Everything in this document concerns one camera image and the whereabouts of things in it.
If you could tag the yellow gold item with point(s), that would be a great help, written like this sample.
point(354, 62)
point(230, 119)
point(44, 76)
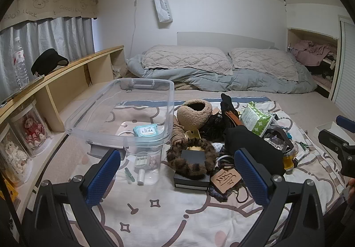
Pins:
point(194, 136)

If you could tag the person's right hand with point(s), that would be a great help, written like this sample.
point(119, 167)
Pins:
point(352, 188)

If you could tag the clear plastic storage bin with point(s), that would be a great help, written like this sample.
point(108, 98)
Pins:
point(83, 124)

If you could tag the small white container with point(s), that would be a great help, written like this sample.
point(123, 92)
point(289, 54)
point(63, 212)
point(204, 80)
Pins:
point(141, 163)

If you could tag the small white tube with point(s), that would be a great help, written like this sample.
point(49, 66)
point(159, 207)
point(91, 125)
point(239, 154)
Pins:
point(141, 179)

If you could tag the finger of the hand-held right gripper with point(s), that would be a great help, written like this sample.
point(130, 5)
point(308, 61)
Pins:
point(334, 141)
point(342, 120)

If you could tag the green pen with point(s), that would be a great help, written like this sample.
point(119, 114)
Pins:
point(129, 175)

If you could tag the black visor cap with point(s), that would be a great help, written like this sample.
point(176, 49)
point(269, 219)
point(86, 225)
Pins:
point(45, 62)

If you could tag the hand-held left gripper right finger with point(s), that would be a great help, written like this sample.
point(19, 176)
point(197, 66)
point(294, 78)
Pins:
point(251, 177)

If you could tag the clear water bottle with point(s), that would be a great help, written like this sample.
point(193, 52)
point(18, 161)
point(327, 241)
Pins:
point(20, 63)

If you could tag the person's right forearm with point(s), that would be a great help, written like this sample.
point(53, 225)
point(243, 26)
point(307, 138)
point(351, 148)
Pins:
point(350, 216)

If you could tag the white doll in clear case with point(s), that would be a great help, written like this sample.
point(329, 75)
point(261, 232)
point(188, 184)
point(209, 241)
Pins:
point(12, 155)

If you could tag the green clip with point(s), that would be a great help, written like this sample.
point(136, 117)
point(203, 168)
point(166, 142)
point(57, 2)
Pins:
point(304, 147)

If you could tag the red doll in clear case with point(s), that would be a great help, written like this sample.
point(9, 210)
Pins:
point(32, 130)

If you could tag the black feathery item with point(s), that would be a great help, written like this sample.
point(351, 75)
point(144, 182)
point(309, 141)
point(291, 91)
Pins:
point(215, 126)

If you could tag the wooden shelf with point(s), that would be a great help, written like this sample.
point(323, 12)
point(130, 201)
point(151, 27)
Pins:
point(69, 83)

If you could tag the purple knit item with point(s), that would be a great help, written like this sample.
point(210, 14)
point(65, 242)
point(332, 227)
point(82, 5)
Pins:
point(219, 194)

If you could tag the brown belt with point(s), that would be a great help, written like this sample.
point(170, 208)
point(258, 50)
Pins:
point(288, 140)

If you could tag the beige printed valance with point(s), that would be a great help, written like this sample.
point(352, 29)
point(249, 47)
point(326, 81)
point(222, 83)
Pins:
point(41, 2)

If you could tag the white louvered door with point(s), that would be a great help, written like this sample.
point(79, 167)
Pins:
point(346, 69)

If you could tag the beige fuzzy hat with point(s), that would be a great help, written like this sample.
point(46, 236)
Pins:
point(191, 118)

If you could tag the pink packet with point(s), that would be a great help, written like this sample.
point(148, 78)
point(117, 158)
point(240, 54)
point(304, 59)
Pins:
point(153, 162)

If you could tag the amber glass cup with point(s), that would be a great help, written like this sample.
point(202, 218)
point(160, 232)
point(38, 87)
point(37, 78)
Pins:
point(288, 163)

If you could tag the white box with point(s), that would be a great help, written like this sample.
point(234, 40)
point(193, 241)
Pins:
point(327, 127)

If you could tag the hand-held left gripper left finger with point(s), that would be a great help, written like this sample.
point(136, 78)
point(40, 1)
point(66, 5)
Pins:
point(104, 177)

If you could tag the white hanging bag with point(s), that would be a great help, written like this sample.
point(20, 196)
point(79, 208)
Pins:
point(163, 6)

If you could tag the pink clothes pile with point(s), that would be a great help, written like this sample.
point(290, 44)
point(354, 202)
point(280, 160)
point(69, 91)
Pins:
point(310, 52)

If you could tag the grey duvet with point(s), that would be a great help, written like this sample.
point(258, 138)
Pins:
point(222, 80)

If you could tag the silver foil item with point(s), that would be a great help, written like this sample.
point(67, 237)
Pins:
point(273, 143)

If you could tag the teal wipes pack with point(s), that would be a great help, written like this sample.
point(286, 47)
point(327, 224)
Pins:
point(145, 130)

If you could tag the white knit item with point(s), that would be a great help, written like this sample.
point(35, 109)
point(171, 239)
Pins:
point(217, 147)

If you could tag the tan leather tag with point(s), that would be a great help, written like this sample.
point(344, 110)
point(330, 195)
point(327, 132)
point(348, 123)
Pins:
point(226, 179)

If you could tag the black sock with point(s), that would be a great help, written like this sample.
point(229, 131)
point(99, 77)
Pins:
point(227, 102)

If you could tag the black cloth bag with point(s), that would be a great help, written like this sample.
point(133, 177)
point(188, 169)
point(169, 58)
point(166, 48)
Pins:
point(249, 138)

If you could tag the tan knit scarf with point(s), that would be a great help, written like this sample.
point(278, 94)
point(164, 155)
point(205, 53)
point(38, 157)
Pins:
point(177, 134)

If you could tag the beige quilted pillow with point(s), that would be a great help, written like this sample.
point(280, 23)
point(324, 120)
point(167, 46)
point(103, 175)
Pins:
point(263, 62)
point(183, 58)

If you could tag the green white wipes pack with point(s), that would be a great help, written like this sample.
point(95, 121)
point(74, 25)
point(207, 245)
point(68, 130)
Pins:
point(255, 119)

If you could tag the brown fur scrunchie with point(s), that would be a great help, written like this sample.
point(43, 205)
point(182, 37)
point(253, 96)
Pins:
point(173, 156)

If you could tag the black box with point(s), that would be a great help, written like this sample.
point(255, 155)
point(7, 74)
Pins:
point(191, 181)

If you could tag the grey curtain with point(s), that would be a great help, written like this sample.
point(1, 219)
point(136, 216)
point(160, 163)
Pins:
point(55, 38)

